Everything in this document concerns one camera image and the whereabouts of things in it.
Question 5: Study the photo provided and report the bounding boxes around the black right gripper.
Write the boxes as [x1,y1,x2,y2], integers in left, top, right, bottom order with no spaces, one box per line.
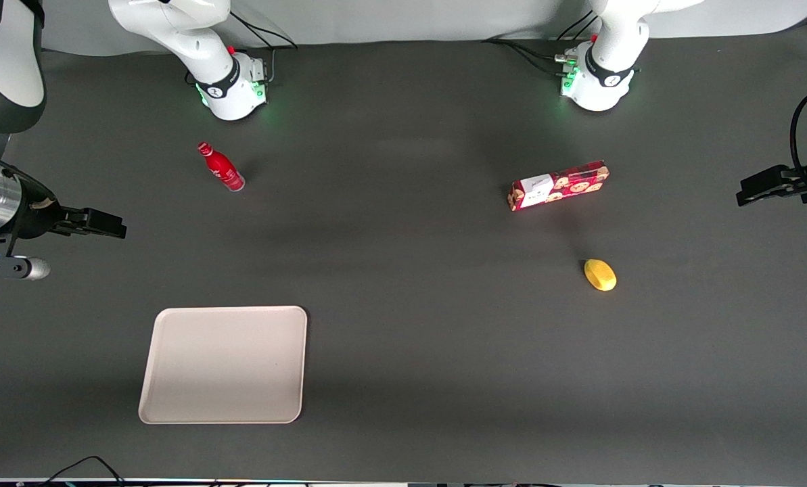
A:
[7,175,128,239]

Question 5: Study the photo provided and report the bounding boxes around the red coke bottle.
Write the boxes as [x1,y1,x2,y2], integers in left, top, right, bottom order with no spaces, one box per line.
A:
[198,141,246,193]

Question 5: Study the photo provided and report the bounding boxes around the beige plastic tray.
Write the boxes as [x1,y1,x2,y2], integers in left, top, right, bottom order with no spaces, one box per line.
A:
[137,306,308,425]

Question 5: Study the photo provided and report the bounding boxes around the yellow toy fruit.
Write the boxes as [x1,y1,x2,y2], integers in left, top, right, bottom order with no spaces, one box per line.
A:
[583,258,618,293]

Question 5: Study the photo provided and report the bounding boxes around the red cookie box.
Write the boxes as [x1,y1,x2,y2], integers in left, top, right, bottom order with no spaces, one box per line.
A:
[507,160,611,213]

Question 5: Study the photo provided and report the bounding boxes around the dark grey table mat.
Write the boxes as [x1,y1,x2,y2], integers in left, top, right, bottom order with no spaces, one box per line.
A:
[0,24,807,485]

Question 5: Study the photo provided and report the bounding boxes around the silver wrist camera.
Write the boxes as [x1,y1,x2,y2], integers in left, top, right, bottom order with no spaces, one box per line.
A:
[0,253,51,282]

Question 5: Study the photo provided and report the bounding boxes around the black floor cable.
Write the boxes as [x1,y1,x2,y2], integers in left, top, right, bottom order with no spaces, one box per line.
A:
[38,455,128,487]

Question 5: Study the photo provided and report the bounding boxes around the black base cable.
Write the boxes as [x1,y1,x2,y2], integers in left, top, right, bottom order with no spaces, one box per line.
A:
[226,9,301,52]
[482,37,577,76]
[556,9,601,43]

